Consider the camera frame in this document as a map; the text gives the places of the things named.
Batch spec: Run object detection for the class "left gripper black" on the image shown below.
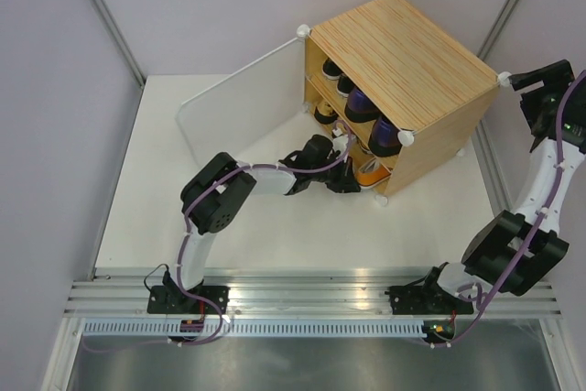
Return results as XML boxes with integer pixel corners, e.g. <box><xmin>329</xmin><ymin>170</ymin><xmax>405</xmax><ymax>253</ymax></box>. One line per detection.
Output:
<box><xmin>310</xmin><ymin>153</ymin><xmax>360</xmax><ymax>194</ymax></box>

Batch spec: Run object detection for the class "gold heeled shoe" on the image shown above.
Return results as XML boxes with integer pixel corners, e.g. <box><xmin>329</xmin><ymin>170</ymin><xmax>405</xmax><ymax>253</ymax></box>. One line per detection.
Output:
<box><xmin>313</xmin><ymin>100</ymin><xmax>338</xmax><ymax>125</ymax></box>

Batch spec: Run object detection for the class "orange canvas sneaker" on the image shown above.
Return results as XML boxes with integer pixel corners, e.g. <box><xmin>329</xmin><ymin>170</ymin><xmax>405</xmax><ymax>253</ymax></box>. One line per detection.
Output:
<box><xmin>358</xmin><ymin>141</ymin><xmax>372</xmax><ymax>155</ymax></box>
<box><xmin>354</xmin><ymin>157</ymin><xmax>391</xmax><ymax>190</ymax></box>

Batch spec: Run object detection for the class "purple loafer shoe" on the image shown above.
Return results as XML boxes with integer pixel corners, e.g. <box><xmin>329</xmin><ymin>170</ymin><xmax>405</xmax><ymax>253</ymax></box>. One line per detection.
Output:
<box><xmin>368</xmin><ymin>114</ymin><xmax>402</xmax><ymax>157</ymax></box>
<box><xmin>344</xmin><ymin>87</ymin><xmax>380</xmax><ymax>124</ymax></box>

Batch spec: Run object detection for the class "black canvas sneaker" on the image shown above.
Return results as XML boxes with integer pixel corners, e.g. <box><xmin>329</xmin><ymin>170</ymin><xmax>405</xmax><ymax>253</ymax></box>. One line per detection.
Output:
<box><xmin>321</xmin><ymin>58</ymin><xmax>342</xmax><ymax>81</ymax></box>
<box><xmin>336</xmin><ymin>74</ymin><xmax>354</xmax><ymax>98</ymax></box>

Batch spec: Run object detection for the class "white translucent cabinet door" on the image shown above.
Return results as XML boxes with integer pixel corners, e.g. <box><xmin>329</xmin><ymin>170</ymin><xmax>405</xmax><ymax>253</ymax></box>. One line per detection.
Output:
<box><xmin>176</xmin><ymin>38</ymin><xmax>305</xmax><ymax>167</ymax></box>

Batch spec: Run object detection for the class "wooden two-shelf shoe cabinet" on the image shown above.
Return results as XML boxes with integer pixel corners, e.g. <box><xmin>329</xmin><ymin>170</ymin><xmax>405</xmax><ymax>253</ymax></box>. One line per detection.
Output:
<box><xmin>298</xmin><ymin>0</ymin><xmax>505</xmax><ymax>197</ymax></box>

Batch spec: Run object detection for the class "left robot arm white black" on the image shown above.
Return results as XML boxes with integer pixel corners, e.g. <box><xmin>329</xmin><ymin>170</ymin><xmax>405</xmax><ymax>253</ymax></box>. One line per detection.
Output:
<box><xmin>163</xmin><ymin>134</ymin><xmax>361</xmax><ymax>313</ymax></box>

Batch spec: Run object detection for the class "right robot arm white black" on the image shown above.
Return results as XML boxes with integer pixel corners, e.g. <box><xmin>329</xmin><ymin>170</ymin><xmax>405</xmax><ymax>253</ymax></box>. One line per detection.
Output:
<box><xmin>418</xmin><ymin>60</ymin><xmax>585</xmax><ymax>314</ymax></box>

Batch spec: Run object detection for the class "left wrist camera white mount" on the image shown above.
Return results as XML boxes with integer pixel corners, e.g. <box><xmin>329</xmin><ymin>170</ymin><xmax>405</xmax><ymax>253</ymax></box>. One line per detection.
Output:
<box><xmin>331</xmin><ymin>126</ymin><xmax>353</xmax><ymax>154</ymax></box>

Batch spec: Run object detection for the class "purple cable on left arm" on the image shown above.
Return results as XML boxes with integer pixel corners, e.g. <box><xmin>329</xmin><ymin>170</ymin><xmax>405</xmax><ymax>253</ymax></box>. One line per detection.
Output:
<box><xmin>176</xmin><ymin>119</ymin><xmax>356</xmax><ymax>346</ymax></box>

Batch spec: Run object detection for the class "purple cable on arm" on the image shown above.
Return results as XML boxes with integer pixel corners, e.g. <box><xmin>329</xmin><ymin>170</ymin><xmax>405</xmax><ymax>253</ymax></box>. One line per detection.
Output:
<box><xmin>176</xmin><ymin>119</ymin><xmax>356</xmax><ymax>346</ymax></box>
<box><xmin>429</xmin><ymin>70</ymin><xmax>586</xmax><ymax>350</ymax></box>

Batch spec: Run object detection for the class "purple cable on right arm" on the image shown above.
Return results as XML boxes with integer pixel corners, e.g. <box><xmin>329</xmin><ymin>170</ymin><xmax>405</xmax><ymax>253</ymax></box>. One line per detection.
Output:
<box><xmin>429</xmin><ymin>70</ymin><xmax>586</xmax><ymax>350</ymax></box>

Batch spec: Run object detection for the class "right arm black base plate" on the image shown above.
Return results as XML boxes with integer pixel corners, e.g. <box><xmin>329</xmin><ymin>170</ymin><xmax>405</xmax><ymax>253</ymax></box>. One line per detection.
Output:
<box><xmin>385</xmin><ymin>286</ymin><xmax>473</xmax><ymax>316</ymax></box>

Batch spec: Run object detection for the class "white slotted cable duct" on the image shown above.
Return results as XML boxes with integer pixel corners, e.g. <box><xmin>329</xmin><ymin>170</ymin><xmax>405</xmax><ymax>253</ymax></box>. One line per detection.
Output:
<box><xmin>82</xmin><ymin>318</ymin><xmax>427</xmax><ymax>339</ymax></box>

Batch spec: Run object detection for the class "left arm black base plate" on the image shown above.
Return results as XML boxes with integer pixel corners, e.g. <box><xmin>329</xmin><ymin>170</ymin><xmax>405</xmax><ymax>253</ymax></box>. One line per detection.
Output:
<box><xmin>146</xmin><ymin>285</ymin><xmax>230</xmax><ymax>315</ymax></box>

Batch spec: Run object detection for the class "aluminium rail frame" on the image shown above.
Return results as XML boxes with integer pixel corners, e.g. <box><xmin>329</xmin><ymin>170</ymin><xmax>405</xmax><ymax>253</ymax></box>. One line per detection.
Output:
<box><xmin>64</xmin><ymin>276</ymin><xmax>562</xmax><ymax>320</ymax></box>

